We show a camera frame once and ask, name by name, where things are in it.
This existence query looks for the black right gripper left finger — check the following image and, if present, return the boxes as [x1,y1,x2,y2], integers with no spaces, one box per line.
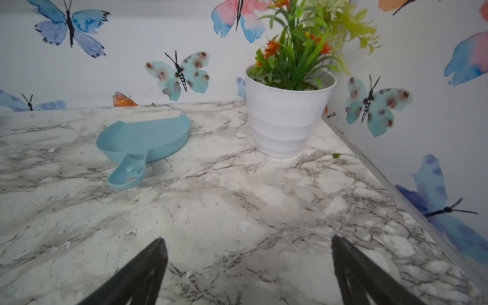
[80,238,169,305]

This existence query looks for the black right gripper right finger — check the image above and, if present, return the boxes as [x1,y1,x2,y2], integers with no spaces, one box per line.
[332,235,423,305]

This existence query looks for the white plant pot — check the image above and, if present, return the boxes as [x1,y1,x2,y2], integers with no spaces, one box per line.
[245,66,338,158]

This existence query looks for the artificial green flowering plant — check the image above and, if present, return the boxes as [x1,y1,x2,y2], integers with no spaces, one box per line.
[249,1,381,91]

